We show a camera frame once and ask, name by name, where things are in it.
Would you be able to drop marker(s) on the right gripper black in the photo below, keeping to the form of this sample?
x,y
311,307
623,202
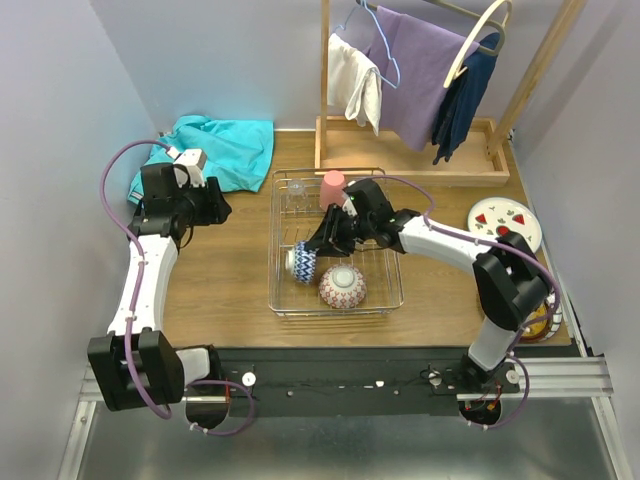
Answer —
x,y
333,246

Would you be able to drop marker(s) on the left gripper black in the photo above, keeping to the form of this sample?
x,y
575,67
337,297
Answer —
x,y
211,201

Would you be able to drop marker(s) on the red patterned bowl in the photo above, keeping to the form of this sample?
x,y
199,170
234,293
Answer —
x,y
301,263

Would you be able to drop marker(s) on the blue patterned bowl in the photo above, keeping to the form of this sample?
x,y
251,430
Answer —
x,y
342,287

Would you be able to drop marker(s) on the pink plastic cup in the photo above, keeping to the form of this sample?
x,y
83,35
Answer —
x,y
332,189

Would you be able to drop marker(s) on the clear drinking glass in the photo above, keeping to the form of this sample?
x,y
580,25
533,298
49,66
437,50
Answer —
x,y
296,198

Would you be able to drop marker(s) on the wire dish rack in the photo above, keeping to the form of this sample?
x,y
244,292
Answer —
x,y
288,297

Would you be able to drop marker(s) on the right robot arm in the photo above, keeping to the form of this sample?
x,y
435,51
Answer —
x,y
511,283

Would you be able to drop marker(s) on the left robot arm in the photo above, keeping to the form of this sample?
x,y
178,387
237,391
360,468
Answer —
x,y
134,363

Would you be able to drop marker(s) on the wooden clothes rack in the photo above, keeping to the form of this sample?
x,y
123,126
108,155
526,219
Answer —
x,y
480,161

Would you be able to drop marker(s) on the turquoise shirt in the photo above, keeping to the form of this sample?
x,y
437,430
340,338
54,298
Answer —
x,y
239,152

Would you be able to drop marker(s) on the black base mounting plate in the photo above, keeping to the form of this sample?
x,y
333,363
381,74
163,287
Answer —
x,y
341,382

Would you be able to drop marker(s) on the white cloth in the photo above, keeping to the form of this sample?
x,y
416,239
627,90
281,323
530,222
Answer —
x,y
354,85

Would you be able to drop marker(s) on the watermelon pattern plate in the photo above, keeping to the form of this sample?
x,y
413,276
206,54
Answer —
x,y
496,216

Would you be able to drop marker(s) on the navy garment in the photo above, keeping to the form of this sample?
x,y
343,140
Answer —
x,y
454,118

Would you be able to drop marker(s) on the purple cloth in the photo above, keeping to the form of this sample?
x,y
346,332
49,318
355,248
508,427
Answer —
x,y
424,53

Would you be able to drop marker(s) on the wooden hanger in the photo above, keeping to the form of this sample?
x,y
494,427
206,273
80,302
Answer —
x,y
482,20

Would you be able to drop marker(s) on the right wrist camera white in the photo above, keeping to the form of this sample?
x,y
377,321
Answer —
x,y
348,207

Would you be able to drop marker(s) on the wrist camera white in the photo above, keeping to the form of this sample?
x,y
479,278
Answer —
x,y
348,207
188,166

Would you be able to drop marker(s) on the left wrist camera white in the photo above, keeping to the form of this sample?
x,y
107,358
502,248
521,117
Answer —
x,y
188,166

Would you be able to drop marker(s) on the light blue wire hanger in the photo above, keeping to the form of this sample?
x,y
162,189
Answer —
x,y
370,9

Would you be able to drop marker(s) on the aluminium frame rail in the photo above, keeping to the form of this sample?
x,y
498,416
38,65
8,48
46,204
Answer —
x,y
566,431

